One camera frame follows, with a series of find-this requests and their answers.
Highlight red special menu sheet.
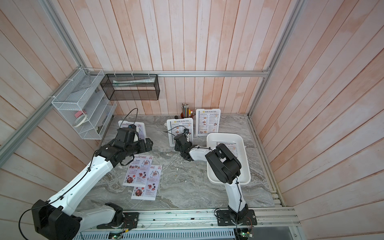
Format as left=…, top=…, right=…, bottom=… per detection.
left=131, top=165, right=163, bottom=201
left=122, top=155, right=154, bottom=187

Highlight black mesh wall basket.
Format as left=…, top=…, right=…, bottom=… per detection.
left=101, top=73, right=160, bottom=101

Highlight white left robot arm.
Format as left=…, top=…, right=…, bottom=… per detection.
left=31, top=125, right=153, bottom=240

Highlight white menu holder front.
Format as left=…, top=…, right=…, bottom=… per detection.
left=195, top=108, right=222, bottom=137

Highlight red metal bucket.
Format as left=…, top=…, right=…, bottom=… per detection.
left=181, top=113, right=195, bottom=119

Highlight white menu holder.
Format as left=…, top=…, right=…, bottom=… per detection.
left=195, top=108, right=222, bottom=137
left=118, top=120, right=147, bottom=140
left=166, top=117, right=194, bottom=148

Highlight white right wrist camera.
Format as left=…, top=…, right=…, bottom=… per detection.
left=183, top=128, right=190, bottom=142

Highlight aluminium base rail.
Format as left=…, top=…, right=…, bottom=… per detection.
left=68, top=207, right=306, bottom=240

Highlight white tape roll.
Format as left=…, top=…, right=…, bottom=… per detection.
left=73, top=113, right=88, bottom=128

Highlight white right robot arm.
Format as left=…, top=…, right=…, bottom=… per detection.
left=174, top=133, right=257, bottom=226

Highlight pink eraser block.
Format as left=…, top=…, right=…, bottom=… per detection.
left=74, top=111, right=86, bottom=118

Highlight white plastic tray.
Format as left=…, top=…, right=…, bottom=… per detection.
left=206, top=133, right=251, bottom=186

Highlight white wire wall shelf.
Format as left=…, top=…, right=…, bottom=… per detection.
left=52, top=68, right=117, bottom=140

